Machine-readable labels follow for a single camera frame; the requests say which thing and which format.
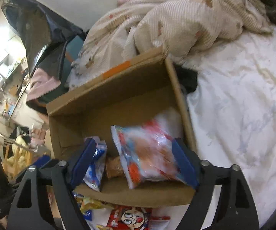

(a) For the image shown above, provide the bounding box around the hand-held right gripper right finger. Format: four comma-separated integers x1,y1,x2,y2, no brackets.
173,138,260,230

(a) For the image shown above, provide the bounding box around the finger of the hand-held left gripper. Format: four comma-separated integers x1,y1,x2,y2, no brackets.
34,154,57,173

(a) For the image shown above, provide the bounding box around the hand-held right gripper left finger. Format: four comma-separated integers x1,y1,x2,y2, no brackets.
6,138,98,230

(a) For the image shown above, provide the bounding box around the blue white snack packet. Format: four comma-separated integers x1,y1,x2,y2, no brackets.
83,136,108,192

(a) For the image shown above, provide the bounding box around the large white red-blue snack packet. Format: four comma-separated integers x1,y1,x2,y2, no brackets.
111,117,187,189

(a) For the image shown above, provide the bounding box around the yellow cartoon snack packet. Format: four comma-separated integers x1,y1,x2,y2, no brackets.
74,193,114,215

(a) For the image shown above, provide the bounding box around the dark blue snack packet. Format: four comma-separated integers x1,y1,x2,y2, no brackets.
82,209,93,221

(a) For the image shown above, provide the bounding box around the red cartoon face snack packet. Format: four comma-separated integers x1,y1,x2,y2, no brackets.
108,206,171,230

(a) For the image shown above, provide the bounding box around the brown cardboard box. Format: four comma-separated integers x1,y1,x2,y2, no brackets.
46,47,198,208

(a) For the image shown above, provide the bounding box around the pink cloth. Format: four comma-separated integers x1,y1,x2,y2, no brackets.
26,68,62,101

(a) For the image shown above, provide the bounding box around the dark teal chair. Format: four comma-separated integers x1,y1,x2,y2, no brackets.
35,35,88,106

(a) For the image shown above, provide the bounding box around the black plastic bag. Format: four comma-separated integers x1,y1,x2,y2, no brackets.
1,0,86,77

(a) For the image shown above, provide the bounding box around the checked bear print duvet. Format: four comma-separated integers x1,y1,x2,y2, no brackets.
66,0,273,89

